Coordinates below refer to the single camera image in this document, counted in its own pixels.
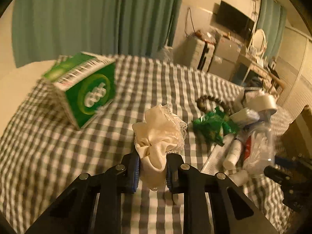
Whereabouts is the cream satin scrunchie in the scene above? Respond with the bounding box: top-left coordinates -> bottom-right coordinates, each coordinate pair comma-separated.
132,104 -> 188,191

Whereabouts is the brown cardboard box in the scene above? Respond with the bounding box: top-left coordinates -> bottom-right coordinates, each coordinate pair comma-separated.
277,105 -> 312,160

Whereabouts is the clear plastic bag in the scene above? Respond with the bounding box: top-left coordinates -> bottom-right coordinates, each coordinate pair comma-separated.
243,121 -> 276,178

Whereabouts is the white tube bottle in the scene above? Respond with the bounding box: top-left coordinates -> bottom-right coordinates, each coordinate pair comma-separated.
223,139 -> 243,170

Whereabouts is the clear plastic comb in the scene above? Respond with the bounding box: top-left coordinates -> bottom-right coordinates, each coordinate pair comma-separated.
200,134 -> 235,175

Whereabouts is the clear tape roll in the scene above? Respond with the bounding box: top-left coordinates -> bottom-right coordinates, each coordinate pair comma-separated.
246,94 -> 277,115

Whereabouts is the green foil wrapper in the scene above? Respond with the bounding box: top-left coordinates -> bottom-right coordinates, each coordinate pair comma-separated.
192,107 -> 240,146

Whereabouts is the white vanity desk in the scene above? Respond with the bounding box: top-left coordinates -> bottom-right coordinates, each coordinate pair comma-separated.
230,54 -> 285,95

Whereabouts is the green white medicine box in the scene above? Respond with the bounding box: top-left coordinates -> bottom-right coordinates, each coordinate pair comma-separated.
42,52 -> 116,129

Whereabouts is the small grey refrigerator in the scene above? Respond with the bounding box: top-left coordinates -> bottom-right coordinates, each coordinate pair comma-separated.
208,37 -> 241,81

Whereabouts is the round white vanity mirror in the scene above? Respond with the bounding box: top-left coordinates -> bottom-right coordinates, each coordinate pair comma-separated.
251,28 -> 267,56

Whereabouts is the white suitcase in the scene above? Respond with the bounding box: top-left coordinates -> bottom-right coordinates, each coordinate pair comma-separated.
181,36 -> 215,72

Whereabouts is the green curtain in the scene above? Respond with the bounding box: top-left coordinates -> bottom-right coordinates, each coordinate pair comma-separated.
256,0 -> 287,61
12,0 -> 182,67

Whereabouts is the dark wooden bead bracelet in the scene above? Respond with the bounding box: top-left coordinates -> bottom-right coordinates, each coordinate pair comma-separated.
196,95 -> 232,115

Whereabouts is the black wall television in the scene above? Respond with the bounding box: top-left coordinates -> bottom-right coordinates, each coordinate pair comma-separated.
216,1 -> 254,40

